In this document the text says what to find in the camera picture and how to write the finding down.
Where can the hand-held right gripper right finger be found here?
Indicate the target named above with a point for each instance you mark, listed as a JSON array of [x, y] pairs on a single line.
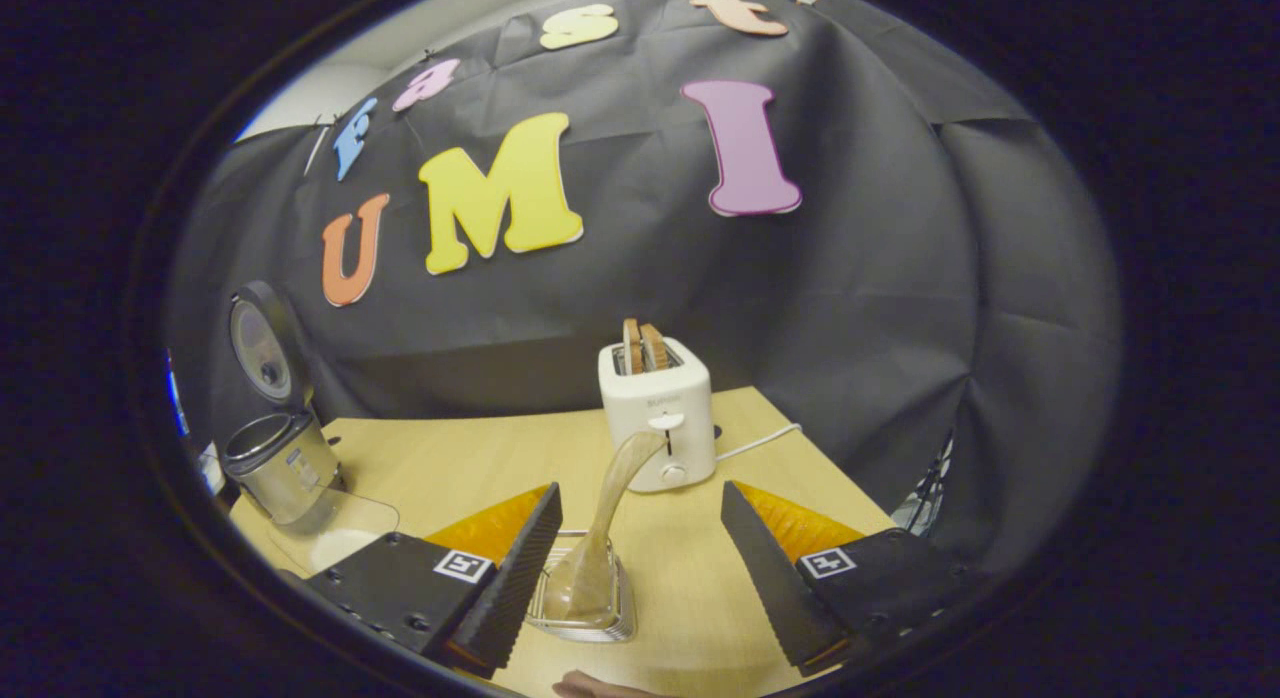
[[770, 568]]

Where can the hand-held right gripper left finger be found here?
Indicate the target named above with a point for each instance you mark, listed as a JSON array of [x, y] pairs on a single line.
[[520, 568]]

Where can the wooden spoon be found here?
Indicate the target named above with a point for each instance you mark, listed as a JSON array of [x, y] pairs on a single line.
[[610, 498]]

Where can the grey rice cooker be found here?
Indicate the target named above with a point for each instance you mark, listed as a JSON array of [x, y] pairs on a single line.
[[285, 468]]

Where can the white toaster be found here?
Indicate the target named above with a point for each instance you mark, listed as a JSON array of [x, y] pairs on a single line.
[[655, 403]]

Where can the toast slice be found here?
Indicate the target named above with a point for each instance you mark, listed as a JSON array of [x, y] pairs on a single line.
[[631, 346], [656, 348]]

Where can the white desk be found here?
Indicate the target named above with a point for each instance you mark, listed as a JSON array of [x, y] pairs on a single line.
[[212, 468]]

